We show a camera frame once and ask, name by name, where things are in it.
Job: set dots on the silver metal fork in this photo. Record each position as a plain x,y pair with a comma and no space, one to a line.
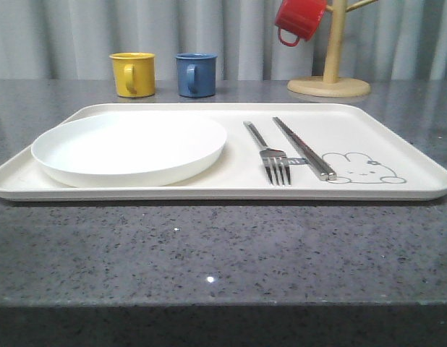
275,162

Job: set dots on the white round plate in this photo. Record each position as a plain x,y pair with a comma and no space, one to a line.
130,149

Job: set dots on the silver metal chopstick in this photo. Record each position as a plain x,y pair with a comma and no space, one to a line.
299,150
310,153

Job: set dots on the blue enamel mug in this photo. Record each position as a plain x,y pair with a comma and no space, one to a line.
196,74

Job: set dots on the yellow enamel mug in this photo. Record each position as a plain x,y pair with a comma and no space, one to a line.
134,74

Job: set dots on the wooden mug tree stand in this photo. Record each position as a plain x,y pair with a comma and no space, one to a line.
330,84

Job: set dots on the red enamel mug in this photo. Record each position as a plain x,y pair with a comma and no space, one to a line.
300,18

